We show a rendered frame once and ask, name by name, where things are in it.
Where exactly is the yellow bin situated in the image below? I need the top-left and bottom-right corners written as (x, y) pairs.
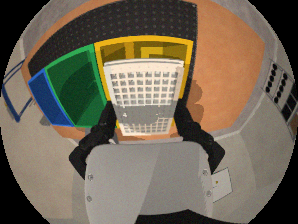
top-left (94, 35), bottom-right (193, 101)

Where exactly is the green bin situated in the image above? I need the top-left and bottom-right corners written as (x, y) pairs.
top-left (44, 43), bottom-right (107, 128)

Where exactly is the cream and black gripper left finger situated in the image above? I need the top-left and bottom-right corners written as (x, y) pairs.
top-left (69, 100), bottom-right (117, 180)

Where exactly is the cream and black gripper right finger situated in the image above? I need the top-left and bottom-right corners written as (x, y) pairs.
top-left (173, 98), bottom-right (225, 175)

